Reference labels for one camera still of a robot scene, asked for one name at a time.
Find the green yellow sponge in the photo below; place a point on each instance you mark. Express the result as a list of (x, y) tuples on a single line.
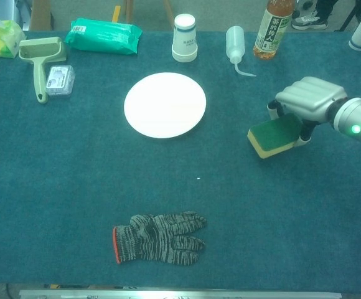
[(274, 137)]

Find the green wet wipes pack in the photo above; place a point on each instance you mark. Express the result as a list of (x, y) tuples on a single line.
[(105, 37)]

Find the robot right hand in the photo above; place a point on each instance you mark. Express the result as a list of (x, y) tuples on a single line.
[(311, 96)]

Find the brown cardboard box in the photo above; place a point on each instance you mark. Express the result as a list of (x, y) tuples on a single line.
[(42, 14)]

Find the wooden leg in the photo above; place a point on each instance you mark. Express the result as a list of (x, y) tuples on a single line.
[(168, 11), (129, 9)]

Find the grey striped knit glove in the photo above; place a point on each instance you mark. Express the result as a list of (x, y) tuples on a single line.
[(155, 240)]

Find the beige lint roller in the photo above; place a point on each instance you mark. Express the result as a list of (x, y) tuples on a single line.
[(39, 68)]

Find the yellow tissue pack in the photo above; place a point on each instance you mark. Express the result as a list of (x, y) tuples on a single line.
[(0, 40)]

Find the white round plate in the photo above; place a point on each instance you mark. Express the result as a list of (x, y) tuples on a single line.
[(165, 106)]

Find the grey sneaker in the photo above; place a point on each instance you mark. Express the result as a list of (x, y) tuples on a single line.
[(311, 21)]

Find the clear plastic box purple label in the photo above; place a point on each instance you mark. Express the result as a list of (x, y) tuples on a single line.
[(60, 81)]

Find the clear squeeze wash bottle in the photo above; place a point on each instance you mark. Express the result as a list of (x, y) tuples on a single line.
[(235, 43)]

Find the tea bottle green label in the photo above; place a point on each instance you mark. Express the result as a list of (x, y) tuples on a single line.
[(272, 31)]

